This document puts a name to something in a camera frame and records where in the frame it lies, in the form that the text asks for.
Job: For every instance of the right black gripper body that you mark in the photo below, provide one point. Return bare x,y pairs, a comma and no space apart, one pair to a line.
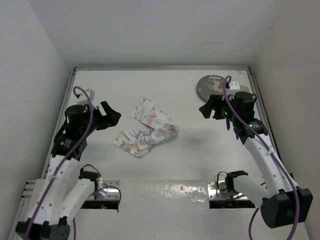
222,110

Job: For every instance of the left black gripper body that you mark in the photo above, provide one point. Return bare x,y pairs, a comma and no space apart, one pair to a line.
100,122

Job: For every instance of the purple plastic knife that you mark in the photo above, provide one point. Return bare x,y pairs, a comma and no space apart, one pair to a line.
227,124

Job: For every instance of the dark reindeer plate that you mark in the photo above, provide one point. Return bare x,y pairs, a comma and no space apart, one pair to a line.
210,85

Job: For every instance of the animal print cloth placemat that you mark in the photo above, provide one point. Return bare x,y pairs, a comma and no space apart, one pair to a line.
159,128

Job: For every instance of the yellow cup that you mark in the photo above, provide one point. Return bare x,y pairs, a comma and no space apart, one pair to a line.
244,88

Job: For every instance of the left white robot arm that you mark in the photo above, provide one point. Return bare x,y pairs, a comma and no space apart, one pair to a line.
55,209

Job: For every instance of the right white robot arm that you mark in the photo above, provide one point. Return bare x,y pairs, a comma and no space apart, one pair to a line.
282,202

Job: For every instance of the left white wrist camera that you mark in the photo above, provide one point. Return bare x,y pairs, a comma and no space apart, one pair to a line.
84,99

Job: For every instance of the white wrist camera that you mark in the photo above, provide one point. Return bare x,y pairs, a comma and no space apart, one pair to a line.
234,86
84,99

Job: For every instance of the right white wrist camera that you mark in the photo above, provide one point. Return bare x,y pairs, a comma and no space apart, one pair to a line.
234,86

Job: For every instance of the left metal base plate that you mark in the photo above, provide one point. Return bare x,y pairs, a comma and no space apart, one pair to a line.
107,190

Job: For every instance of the metal base plate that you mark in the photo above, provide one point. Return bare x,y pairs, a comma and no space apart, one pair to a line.
216,192
107,190

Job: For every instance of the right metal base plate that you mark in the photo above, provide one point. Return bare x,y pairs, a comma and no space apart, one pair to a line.
216,192

